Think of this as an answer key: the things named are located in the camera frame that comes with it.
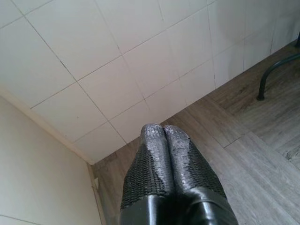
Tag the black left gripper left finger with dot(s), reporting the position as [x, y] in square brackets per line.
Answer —
[147, 178]

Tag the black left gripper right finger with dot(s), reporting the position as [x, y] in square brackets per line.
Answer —
[192, 178]

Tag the dark curved metal leg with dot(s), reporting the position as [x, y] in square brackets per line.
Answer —
[262, 89]

